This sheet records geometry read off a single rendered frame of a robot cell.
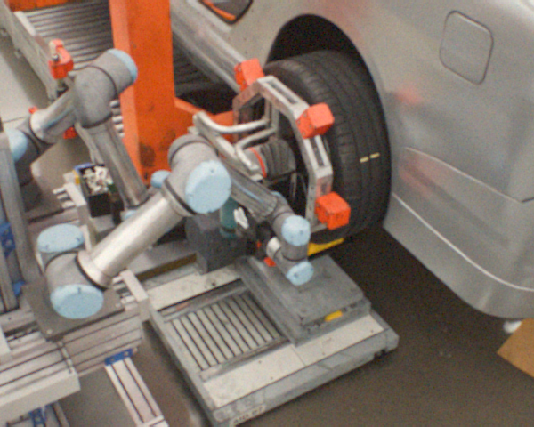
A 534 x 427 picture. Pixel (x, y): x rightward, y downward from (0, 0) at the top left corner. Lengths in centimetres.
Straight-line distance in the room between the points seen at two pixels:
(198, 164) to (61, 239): 43
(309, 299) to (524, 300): 101
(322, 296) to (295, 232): 95
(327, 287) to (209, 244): 51
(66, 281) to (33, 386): 34
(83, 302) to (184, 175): 40
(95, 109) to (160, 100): 73
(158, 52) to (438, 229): 115
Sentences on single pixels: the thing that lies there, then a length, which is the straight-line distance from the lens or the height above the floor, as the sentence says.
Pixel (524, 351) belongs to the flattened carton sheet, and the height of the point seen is 1.
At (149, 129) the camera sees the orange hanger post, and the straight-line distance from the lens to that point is 268.
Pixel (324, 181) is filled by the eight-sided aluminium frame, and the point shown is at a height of 94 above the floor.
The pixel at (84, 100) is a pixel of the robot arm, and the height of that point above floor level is 128.
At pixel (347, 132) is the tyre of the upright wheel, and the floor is 108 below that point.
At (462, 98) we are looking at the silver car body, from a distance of 191.
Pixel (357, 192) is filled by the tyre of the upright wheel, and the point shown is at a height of 90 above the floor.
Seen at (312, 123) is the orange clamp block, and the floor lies 113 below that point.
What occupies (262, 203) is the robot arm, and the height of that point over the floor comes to 103.
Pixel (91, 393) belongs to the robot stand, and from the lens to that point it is 256.
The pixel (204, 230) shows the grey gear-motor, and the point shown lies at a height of 40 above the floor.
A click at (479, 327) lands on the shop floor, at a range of 317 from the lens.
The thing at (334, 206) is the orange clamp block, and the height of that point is 88.
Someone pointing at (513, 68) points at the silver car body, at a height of 149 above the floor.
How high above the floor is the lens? 224
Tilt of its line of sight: 39 degrees down
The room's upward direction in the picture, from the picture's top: 3 degrees clockwise
